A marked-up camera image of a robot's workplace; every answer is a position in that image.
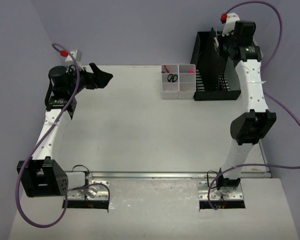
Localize blue clipboard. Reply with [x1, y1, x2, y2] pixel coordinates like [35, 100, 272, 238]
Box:
[213, 28, 219, 52]

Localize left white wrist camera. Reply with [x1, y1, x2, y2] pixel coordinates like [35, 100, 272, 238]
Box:
[60, 49, 84, 70]

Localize black clipboard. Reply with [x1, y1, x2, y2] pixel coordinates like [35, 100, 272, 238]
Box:
[209, 27, 226, 91]

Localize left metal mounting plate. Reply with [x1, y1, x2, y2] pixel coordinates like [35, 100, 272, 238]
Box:
[66, 178, 110, 201]

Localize right white divided organizer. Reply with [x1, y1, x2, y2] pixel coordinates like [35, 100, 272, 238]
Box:
[178, 64, 196, 100]

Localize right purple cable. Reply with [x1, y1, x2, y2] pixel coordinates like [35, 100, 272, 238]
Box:
[207, 0, 300, 211]

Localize white divided organizer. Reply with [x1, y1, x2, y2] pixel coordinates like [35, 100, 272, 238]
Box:
[161, 64, 179, 100]
[178, 64, 196, 100]

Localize black handled scissors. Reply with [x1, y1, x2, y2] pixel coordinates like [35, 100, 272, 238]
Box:
[167, 73, 179, 83]

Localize aluminium rail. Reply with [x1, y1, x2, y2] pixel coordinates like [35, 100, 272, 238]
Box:
[91, 171, 272, 179]

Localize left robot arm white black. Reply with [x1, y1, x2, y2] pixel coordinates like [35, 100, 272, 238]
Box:
[17, 63, 113, 198]

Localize left white divided organizer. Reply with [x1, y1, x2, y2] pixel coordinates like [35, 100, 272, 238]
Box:
[161, 64, 179, 100]

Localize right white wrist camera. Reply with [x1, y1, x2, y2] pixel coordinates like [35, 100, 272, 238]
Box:
[220, 12, 240, 37]

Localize white clear clipboard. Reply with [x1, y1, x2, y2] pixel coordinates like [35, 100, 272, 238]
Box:
[224, 57, 241, 91]

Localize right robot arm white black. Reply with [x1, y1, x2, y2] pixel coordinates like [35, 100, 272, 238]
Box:
[213, 18, 277, 197]

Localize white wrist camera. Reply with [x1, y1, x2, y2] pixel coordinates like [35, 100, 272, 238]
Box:
[220, 12, 240, 37]
[60, 49, 84, 70]

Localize black mesh file rack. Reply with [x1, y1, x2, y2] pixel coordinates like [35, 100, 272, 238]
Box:
[190, 31, 241, 101]

